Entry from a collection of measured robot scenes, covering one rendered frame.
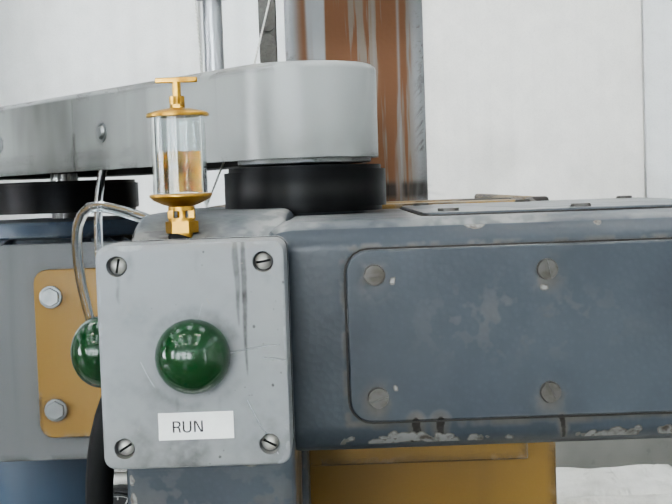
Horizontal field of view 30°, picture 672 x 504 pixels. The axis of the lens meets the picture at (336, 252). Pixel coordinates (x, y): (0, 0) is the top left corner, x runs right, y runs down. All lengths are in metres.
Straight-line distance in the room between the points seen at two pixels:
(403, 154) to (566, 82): 4.80
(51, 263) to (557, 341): 0.49
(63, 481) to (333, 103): 0.45
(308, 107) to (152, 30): 5.16
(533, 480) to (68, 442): 0.35
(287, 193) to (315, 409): 0.14
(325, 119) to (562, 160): 5.16
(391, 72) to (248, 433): 0.58
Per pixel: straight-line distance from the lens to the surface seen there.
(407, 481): 0.86
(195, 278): 0.50
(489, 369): 0.56
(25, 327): 0.96
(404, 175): 1.04
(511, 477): 0.87
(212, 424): 0.51
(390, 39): 1.05
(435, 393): 0.56
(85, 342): 0.52
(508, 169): 5.77
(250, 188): 0.67
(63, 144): 0.86
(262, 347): 0.50
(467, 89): 5.76
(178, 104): 0.58
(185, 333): 0.49
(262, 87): 0.67
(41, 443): 0.98
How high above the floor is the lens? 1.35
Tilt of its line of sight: 3 degrees down
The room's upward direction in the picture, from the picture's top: 2 degrees counter-clockwise
